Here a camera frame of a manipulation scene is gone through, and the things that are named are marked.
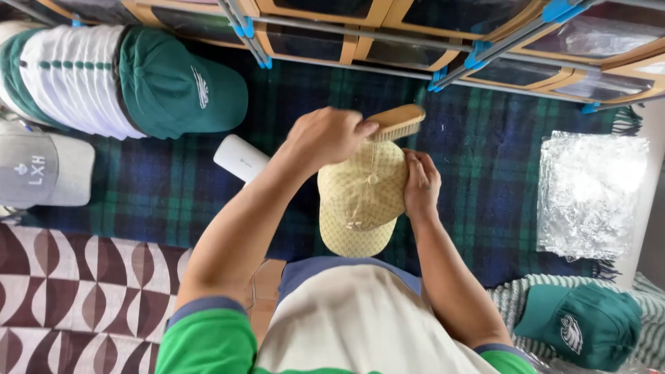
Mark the person's right hand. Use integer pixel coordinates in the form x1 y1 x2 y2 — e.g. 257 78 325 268
402 148 443 220

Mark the person's left hand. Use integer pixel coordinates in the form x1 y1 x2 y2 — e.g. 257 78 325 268
287 106 380 176

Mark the wooden bristle brush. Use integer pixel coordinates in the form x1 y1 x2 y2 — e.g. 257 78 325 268
365 104 427 143

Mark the beige patterned baseball cap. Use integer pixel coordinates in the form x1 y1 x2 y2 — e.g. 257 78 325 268
317 139 409 259

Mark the blue green plaid blanket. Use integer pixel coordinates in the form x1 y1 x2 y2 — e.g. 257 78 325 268
21 42 645 289

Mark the person's green cream shirt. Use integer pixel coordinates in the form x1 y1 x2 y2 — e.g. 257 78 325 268
155 256 539 374

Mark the stack of clear plastic bags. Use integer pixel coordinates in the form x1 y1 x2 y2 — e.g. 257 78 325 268
536 130 650 262

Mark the white handheld device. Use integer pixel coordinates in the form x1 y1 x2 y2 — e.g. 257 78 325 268
213 134 271 184

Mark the green cap with eagle emblem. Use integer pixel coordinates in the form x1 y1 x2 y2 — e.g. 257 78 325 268
513 283 644 372

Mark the green cap with white logo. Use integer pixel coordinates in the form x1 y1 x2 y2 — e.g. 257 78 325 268
118 25 249 140

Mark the stack of white green caps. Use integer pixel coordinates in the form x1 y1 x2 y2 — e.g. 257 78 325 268
0 22 147 140

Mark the brown white patterned mat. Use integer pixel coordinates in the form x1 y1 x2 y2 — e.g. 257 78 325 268
0 223 193 374

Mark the grey cap with white embroidery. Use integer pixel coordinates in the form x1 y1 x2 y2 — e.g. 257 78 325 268
0 121 96 210

